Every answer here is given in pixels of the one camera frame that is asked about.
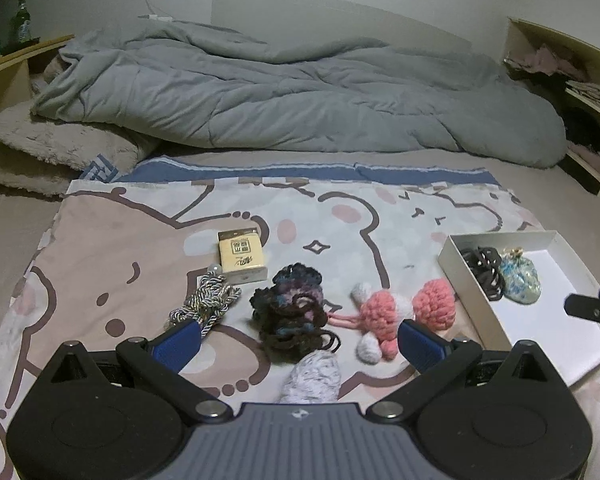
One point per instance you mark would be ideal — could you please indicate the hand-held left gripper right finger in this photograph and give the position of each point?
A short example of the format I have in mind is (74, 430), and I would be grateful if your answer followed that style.
(420, 342)

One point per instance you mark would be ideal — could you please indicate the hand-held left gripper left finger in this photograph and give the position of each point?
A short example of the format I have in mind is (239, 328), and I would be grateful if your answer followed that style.
(180, 347)

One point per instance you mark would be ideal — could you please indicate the white shallow cardboard box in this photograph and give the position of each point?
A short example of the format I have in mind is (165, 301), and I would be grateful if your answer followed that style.
(530, 320)

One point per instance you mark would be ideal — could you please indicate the cream and gold small pack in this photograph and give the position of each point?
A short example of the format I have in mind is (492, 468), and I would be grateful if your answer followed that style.
(240, 255)

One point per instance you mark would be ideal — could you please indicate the pink crochet doll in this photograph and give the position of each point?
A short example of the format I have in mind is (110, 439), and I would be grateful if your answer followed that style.
(380, 315)

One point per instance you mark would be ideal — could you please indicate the blue floral fabric pouch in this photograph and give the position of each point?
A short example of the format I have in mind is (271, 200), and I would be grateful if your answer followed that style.
(522, 280)

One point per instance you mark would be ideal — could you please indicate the speckled white yarn scrunchie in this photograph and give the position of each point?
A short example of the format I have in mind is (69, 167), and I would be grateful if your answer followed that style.
(310, 377)

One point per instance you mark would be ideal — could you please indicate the bear printed blanket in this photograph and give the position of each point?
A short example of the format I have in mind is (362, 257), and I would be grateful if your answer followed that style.
(130, 240)

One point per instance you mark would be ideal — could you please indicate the dark multicolour crochet scrunchie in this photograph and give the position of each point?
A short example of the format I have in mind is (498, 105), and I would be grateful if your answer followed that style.
(290, 290)

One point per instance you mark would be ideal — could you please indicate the pink folded clothes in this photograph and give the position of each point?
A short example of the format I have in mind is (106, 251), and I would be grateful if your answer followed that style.
(590, 157)

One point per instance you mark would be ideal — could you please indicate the dark clothes pile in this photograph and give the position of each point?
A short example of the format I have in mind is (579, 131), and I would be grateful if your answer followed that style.
(587, 127)

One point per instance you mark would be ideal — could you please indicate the wooden open clothes shelf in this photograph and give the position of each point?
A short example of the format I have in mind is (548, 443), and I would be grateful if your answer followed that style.
(592, 105)

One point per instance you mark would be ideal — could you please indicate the folded patterned clothes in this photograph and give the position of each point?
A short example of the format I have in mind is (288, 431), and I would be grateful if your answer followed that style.
(592, 91)

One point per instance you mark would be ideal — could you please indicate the bed with beige sheet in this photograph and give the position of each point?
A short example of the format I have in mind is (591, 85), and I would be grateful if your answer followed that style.
(10, 230)

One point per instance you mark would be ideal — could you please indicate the pink crumpled clothes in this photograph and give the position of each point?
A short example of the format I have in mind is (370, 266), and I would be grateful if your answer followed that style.
(545, 60)

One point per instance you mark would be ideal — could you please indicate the beige fluffy pillow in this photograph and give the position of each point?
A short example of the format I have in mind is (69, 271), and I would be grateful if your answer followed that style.
(45, 145)

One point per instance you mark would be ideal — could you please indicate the grey duvet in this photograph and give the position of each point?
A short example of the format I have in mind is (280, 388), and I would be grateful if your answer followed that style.
(280, 100)

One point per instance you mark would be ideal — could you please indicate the wooden bedside shelf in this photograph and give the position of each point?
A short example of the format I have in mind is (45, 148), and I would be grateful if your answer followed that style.
(5, 77)

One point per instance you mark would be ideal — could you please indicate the white charger brick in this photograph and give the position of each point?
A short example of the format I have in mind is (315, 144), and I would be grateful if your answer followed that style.
(156, 18)

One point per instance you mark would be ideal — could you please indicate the grey headboard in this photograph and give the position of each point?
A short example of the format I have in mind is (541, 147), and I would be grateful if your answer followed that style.
(330, 20)

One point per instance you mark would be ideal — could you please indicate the green glass bottle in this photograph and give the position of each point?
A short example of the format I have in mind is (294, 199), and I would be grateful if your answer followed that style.
(22, 22)

